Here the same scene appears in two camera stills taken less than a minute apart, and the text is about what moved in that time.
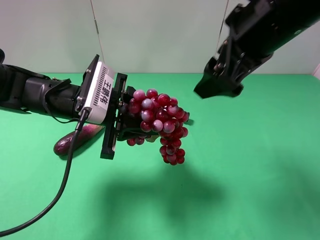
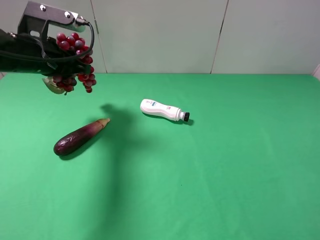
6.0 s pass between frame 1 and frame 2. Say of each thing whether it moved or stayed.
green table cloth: stayed
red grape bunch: moved
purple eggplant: stayed
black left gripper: moved
